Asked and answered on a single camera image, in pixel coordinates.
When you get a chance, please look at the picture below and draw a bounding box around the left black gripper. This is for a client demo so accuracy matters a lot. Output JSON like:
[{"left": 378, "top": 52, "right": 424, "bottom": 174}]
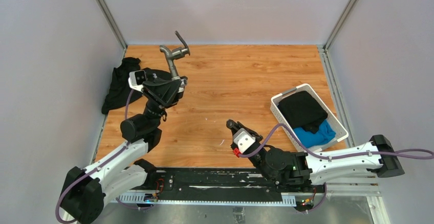
[{"left": 141, "top": 78, "right": 187, "bottom": 130}]

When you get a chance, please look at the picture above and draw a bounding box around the grey tee pipe fitting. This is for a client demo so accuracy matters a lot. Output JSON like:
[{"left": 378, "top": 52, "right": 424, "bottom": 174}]
[{"left": 172, "top": 76, "right": 188, "bottom": 93}]

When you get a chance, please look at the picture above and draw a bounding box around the grey faucet with lever handle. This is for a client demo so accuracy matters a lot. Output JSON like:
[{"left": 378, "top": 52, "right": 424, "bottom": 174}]
[{"left": 159, "top": 31, "right": 191, "bottom": 79}]

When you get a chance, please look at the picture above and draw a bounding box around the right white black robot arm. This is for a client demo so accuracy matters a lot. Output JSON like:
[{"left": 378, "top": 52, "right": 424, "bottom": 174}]
[{"left": 226, "top": 120, "right": 405, "bottom": 192}]

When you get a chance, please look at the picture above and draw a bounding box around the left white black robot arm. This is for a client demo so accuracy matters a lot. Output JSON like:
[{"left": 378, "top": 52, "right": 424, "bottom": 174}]
[{"left": 55, "top": 71, "right": 188, "bottom": 223}]

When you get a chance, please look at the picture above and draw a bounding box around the black cloth with white print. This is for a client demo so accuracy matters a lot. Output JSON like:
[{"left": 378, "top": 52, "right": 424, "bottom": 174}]
[{"left": 101, "top": 57, "right": 171, "bottom": 115}]

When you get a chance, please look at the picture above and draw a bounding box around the black cloth in basket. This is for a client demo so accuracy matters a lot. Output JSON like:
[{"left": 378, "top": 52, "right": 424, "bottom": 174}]
[{"left": 277, "top": 91, "right": 328, "bottom": 133}]

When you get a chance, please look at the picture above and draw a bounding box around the blue cloth in basket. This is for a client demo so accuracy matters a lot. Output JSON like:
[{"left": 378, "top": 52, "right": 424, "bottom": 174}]
[{"left": 293, "top": 120, "right": 336, "bottom": 148}]

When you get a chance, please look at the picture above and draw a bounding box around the white plastic basket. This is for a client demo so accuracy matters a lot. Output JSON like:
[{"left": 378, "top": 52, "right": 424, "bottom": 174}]
[{"left": 270, "top": 83, "right": 349, "bottom": 152}]

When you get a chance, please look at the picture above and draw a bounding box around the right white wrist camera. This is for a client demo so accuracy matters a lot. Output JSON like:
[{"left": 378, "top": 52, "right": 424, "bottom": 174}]
[{"left": 233, "top": 128, "right": 255, "bottom": 154}]

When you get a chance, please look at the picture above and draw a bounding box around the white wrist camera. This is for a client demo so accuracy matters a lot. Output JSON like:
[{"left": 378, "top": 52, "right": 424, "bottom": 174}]
[
  {"left": 233, "top": 128, "right": 255, "bottom": 154},
  {"left": 128, "top": 70, "right": 147, "bottom": 93}
]

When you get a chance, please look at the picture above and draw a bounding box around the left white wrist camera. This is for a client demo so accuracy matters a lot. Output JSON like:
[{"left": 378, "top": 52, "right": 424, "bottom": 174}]
[{"left": 128, "top": 70, "right": 147, "bottom": 93}]

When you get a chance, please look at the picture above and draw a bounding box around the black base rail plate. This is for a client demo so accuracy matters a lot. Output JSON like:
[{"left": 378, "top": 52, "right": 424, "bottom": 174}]
[{"left": 117, "top": 167, "right": 324, "bottom": 207}]

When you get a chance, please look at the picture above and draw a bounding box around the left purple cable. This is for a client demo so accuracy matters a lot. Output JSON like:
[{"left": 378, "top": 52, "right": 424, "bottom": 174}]
[{"left": 55, "top": 88, "right": 136, "bottom": 224}]

